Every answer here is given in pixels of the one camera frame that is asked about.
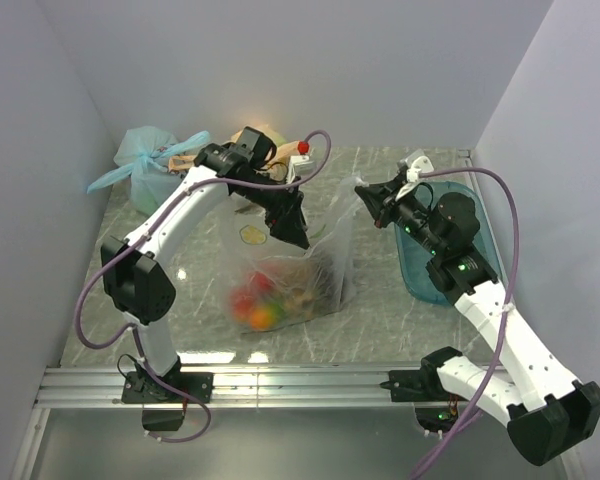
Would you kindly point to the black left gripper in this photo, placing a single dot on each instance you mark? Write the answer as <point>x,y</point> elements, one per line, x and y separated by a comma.
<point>288,225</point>

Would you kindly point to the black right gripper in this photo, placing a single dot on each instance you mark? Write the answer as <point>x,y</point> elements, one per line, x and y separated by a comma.
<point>373,196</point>

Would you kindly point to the clear lemon-print plastic bag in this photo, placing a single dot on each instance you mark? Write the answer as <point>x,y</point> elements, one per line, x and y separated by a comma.
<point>246,247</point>

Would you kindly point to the red fake pepper bunch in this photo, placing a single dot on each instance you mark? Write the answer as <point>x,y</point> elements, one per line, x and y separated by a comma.
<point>243,298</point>

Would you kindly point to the fake longan bunch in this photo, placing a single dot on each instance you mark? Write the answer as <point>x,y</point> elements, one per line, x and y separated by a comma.
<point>305,289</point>

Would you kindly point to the orange green fake mango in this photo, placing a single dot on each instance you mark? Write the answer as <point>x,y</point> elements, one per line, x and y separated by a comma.
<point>262,318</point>

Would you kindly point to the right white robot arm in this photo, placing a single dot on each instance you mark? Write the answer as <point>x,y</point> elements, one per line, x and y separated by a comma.
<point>544,407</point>

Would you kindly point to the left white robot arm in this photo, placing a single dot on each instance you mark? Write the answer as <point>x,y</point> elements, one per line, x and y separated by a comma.
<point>135,276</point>

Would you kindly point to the orange tied plastic bag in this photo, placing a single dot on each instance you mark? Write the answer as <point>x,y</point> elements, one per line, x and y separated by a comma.
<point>276,147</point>

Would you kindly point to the blue tied plastic bag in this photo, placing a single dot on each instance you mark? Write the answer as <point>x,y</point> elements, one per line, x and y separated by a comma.
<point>142,158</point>

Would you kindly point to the teal plastic tray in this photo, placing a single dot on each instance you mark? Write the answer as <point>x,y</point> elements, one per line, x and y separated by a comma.
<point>458,252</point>

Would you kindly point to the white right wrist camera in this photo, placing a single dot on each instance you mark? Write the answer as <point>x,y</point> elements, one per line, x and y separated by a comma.
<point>410,170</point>

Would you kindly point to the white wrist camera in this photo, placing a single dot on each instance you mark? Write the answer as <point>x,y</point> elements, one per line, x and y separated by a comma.
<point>410,170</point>
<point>299,161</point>

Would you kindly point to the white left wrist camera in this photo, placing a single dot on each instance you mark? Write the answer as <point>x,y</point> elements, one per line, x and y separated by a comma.
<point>299,161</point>

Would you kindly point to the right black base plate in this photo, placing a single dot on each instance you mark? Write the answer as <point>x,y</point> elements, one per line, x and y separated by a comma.
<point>410,387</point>

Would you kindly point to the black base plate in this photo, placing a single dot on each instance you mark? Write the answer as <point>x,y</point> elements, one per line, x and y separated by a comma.
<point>141,388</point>
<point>410,387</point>

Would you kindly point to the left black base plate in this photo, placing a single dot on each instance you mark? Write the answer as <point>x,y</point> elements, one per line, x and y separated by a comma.
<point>141,388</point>

